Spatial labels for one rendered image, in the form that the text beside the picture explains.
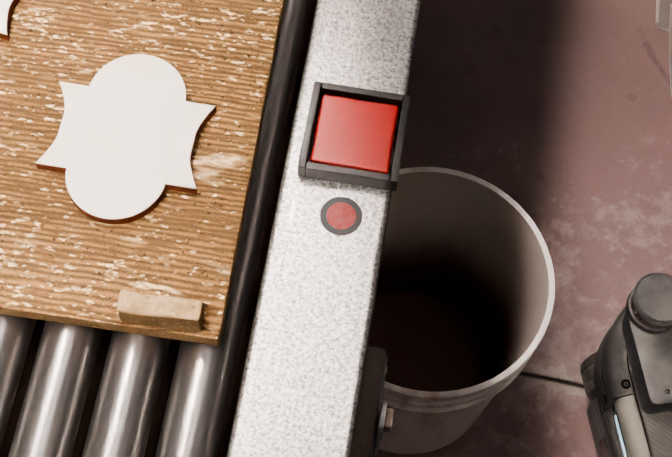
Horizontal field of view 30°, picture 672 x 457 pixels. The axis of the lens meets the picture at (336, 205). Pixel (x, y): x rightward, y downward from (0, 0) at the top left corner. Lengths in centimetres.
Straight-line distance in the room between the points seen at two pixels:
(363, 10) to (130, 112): 21
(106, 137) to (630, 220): 121
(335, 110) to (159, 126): 14
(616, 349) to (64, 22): 92
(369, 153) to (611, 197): 111
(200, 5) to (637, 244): 113
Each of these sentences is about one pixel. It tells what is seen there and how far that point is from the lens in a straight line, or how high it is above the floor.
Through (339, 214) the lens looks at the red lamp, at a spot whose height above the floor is 92.
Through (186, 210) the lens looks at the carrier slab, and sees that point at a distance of 92.
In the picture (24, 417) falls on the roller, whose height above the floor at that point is 91.
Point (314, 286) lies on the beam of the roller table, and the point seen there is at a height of 92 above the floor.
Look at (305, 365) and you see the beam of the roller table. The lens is 90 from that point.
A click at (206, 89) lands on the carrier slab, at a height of 94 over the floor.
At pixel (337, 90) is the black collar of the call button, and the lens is 97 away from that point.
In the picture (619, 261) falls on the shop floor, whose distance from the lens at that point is 198.
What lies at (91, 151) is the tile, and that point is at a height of 95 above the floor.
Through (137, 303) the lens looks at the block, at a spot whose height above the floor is 96.
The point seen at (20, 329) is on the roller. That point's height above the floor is 91.
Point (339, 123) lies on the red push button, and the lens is 96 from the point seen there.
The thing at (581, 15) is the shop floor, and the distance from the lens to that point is 219.
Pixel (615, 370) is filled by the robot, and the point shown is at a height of 24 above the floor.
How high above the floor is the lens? 177
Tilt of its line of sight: 65 degrees down
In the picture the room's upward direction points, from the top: 4 degrees clockwise
